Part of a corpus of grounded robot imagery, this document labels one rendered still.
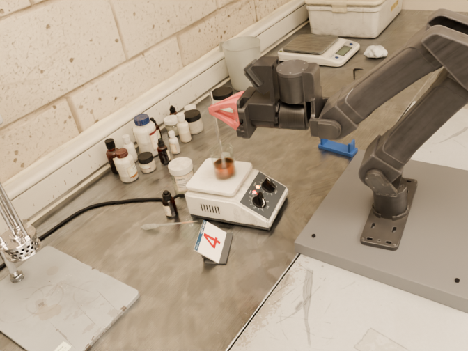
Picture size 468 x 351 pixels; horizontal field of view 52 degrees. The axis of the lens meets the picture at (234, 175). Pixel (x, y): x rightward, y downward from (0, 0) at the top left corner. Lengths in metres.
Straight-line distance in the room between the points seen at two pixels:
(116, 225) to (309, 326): 0.52
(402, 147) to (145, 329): 0.56
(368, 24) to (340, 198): 1.04
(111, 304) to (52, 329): 0.11
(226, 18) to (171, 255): 1.00
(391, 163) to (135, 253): 0.56
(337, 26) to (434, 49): 1.27
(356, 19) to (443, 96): 1.19
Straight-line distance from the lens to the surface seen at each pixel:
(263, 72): 0.86
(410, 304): 0.90
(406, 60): 0.79
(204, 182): 1.06
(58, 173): 1.28
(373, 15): 1.94
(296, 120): 0.88
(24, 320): 1.03
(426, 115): 0.83
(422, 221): 0.99
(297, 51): 1.80
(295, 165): 1.22
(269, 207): 1.04
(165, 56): 1.54
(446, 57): 0.76
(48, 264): 1.12
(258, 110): 0.89
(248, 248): 1.00
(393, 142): 0.87
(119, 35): 1.41
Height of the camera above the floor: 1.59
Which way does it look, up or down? 35 degrees down
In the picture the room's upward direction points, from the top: 10 degrees counter-clockwise
